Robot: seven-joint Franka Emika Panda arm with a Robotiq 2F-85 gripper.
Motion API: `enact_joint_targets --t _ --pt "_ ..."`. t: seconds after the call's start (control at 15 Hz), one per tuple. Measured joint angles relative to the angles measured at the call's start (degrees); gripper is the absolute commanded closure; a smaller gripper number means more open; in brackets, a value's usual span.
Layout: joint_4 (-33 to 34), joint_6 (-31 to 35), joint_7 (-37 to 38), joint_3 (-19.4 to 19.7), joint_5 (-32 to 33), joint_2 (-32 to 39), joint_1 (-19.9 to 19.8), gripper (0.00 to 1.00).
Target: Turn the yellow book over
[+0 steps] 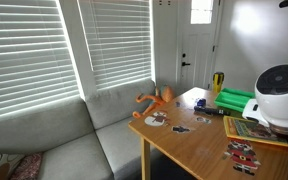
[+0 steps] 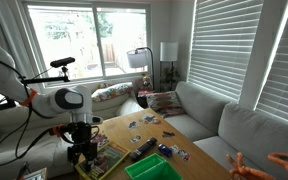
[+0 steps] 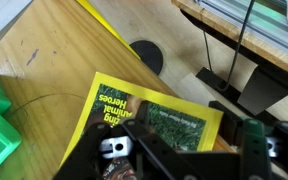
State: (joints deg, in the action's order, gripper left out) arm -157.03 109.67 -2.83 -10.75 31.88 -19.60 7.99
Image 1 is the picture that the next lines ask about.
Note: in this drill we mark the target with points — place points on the flat dark cutout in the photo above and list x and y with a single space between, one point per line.
179 104

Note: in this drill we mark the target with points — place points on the white window blinds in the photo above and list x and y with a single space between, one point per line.
24 56
120 40

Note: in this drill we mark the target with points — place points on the red patterned cushion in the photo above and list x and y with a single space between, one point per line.
29 166

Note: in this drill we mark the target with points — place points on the green plastic bin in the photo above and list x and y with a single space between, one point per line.
232 99

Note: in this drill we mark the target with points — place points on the yellow black bottle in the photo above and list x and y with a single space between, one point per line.
218 81

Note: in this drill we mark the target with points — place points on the blue toy car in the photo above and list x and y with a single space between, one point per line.
201 102

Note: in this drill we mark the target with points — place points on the orange octopus plush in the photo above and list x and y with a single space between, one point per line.
154 100

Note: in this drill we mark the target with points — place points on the white entry door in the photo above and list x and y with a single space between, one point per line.
197 50

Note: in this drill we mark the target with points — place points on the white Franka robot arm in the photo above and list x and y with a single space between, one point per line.
280 100

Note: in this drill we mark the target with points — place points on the wooden table leg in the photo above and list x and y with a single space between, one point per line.
145 160

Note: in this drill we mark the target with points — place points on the dark figure cutout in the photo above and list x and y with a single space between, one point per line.
180 129

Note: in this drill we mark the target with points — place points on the small round cutout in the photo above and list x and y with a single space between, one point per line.
203 120

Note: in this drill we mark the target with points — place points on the black remote control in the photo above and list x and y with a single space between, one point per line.
210 110

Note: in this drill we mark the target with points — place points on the red Santa cutout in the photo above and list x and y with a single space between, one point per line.
244 158

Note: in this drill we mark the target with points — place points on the white snowman cutout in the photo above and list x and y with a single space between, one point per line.
155 119

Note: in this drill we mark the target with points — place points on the yellow animal book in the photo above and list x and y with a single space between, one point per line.
250 131

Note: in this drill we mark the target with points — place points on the grey sofa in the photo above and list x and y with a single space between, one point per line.
67 133

